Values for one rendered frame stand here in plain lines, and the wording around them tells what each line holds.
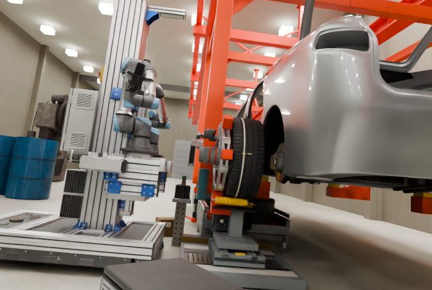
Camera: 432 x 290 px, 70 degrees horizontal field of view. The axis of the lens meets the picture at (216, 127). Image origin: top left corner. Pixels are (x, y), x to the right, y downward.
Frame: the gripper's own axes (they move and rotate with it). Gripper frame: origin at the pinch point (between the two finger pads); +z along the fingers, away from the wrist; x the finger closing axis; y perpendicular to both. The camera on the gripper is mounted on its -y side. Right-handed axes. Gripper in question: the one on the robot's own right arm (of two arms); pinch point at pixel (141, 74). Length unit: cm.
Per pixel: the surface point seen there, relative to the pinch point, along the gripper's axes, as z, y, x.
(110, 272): 58, 79, -2
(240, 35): -349, -189, -196
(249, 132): -31, 9, -90
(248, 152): -24, 24, -90
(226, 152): -25, 28, -74
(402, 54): -138, -174, -358
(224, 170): -32, 41, -79
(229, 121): -41, 5, -77
